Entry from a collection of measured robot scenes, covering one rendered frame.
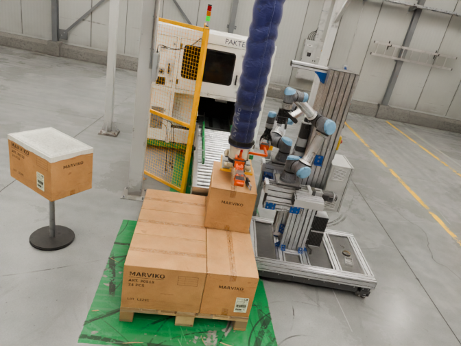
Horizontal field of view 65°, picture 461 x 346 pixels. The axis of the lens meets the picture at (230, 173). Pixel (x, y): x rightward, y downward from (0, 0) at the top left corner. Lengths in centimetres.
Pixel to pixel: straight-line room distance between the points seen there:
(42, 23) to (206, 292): 1194
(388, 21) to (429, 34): 137
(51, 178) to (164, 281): 124
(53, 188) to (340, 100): 251
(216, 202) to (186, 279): 72
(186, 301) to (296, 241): 138
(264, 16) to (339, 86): 87
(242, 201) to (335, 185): 92
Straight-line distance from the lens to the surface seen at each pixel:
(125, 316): 309
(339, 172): 344
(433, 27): 1366
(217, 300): 295
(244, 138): 310
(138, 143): 441
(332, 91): 325
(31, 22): 1399
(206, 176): 426
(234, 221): 322
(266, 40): 296
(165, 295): 292
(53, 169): 322
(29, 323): 320
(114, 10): 633
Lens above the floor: 230
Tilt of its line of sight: 23 degrees down
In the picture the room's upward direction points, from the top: 11 degrees clockwise
